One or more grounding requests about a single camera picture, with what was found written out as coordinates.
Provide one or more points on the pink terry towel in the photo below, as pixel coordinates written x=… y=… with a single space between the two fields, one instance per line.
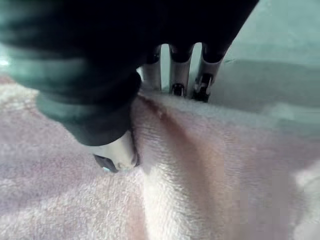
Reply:
x=175 y=175

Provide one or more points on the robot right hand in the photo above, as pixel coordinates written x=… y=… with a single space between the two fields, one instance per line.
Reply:
x=82 y=60

